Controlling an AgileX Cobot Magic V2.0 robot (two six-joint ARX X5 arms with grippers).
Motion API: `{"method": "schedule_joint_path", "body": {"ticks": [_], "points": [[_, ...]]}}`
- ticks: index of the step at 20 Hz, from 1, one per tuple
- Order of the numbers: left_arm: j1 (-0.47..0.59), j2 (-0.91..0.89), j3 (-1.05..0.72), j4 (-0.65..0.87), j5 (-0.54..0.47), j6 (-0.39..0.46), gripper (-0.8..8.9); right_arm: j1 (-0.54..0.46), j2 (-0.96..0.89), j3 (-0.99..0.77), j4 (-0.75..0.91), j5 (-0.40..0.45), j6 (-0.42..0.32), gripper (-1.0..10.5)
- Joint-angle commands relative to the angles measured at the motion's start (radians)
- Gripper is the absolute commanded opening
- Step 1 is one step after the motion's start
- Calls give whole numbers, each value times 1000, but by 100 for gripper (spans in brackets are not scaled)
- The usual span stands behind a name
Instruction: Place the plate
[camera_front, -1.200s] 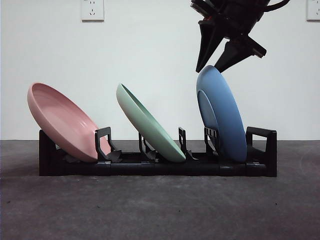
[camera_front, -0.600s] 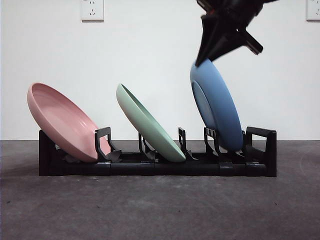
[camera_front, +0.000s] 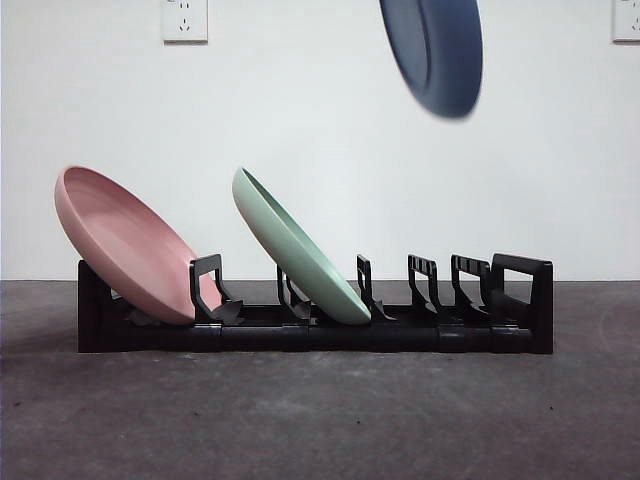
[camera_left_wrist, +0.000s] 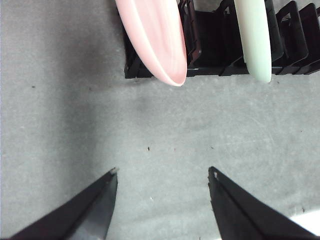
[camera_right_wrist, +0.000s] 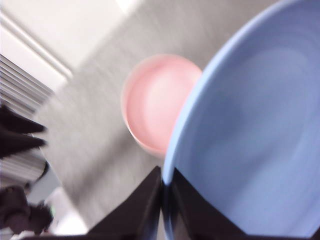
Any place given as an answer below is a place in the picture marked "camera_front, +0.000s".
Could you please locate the light green round plate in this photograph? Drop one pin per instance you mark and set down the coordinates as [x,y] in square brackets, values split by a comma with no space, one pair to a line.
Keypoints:
[295,255]

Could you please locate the pink round plate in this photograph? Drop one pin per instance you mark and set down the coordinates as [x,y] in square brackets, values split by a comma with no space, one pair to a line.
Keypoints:
[125,240]

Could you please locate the blue round plate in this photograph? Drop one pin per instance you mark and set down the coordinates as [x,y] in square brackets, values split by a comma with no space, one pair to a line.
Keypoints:
[450,65]

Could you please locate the black plastic dish rack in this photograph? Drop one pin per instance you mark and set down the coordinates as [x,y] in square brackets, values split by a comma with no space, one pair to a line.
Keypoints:
[350,337]

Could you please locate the white wall socket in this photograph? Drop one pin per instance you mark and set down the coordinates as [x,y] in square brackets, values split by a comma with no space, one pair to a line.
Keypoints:
[185,22]
[627,22]

